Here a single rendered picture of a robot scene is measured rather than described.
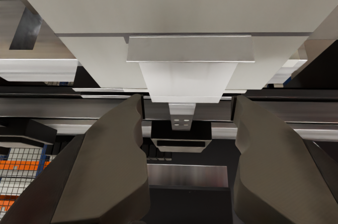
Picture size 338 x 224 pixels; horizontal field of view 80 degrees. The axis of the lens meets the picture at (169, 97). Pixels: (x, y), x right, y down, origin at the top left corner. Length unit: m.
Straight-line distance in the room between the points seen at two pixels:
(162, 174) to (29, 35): 0.25
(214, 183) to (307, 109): 0.37
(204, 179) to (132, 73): 0.13
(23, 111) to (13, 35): 0.30
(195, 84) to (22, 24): 0.24
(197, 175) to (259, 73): 0.12
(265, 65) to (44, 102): 0.50
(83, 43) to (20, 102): 0.45
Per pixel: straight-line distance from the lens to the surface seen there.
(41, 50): 0.29
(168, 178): 0.22
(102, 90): 0.25
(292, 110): 0.54
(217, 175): 0.23
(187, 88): 0.22
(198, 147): 0.41
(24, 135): 0.51
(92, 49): 0.18
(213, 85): 0.22
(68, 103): 0.54
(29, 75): 0.33
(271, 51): 0.18
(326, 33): 0.41
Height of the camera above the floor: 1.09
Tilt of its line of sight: 22 degrees down
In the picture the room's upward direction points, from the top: 178 degrees counter-clockwise
